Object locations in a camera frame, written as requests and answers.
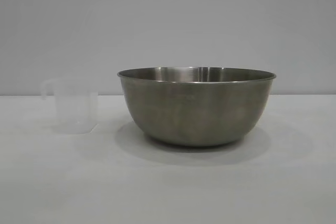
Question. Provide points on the translucent plastic measuring cup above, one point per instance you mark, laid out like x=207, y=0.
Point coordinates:
x=76, y=103

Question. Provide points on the stainless steel mixing bowl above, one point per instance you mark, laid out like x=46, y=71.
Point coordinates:
x=197, y=108

